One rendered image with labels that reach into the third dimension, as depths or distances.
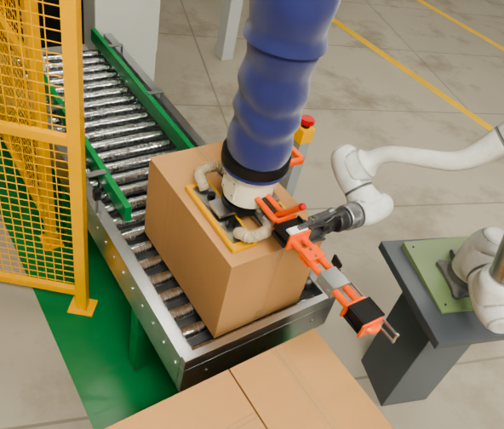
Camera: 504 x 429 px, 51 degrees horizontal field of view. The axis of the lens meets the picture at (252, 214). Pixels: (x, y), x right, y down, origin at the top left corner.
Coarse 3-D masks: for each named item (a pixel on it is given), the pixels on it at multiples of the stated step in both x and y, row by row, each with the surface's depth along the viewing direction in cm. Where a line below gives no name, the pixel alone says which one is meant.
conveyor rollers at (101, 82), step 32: (96, 64) 325; (64, 96) 288; (96, 96) 297; (128, 96) 300; (64, 128) 269; (96, 128) 278; (128, 128) 279; (160, 128) 291; (128, 160) 259; (128, 192) 245; (128, 224) 232; (160, 256) 218; (256, 320) 204
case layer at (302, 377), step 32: (288, 352) 196; (320, 352) 199; (224, 384) 182; (256, 384) 185; (288, 384) 187; (320, 384) 189; (352, 384) 192; (160, 416) 170; (192, 416) 172; (224, 416) 174; (256, 416) 176; (288, 416) 178; (320, 416) 180; (352, 416) 183; (384, 416) 185
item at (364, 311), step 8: (352, 304) 145; (360, 304) 146; (368, 304) 146; (344, 312) 147; (352, 312) 144; (360, 312) 144; (368, 312) 144; (376, 312) 145; (352, 320) 145; (360, 320) 142; (368, 320) 142; (376, 320) 143; (352, 328) 145; (360, 328) 143; (368, 328) 142; (360, 336) 143
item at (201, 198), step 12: (192, 192) 187; (204, 192) 187; (216, 192) 189; (204, 204) 183; (216, 216) 179; (228, 216) 180; (216, 228) 176; (228, 228) 176; (228, 240) 173; (240, 240) 173
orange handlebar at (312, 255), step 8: (296, 152) 195; (296, 160) 192; (256, 200) 172; (272, 200) 173; (264, 208) 170; (280, 208) 171; (272, 216) 168; (296, 240) 162; (304, 240) 163; (296, 248) 160; (312, 248) 160; (304, 256) 158; (312, 256) 157; (320, 256) 158; (312, 264) 156; (328, 264) 157; (344, 288) 152; (336, 296) 149; (352, 296) 150; (344, 304) 147; (376, 328) 143
